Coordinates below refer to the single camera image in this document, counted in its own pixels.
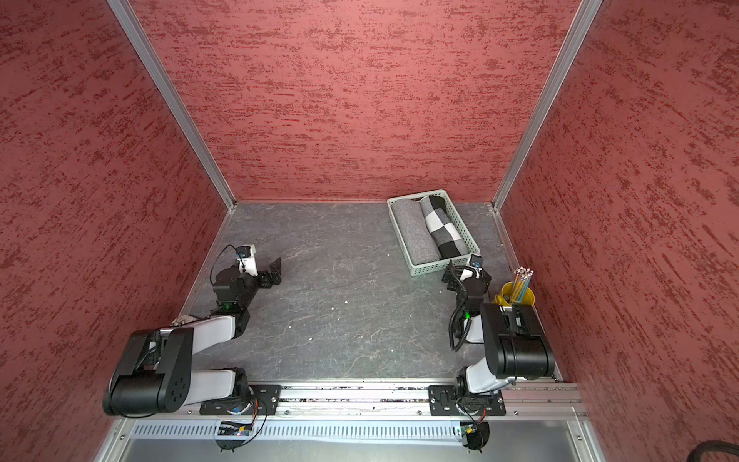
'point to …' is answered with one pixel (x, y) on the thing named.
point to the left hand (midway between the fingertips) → (266, 263)
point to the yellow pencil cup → (510, 297)
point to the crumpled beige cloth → (186, 319)
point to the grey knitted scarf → (417, 234)
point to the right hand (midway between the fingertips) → (462, 266)
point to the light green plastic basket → (413, 269)
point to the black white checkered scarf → (445, 232)
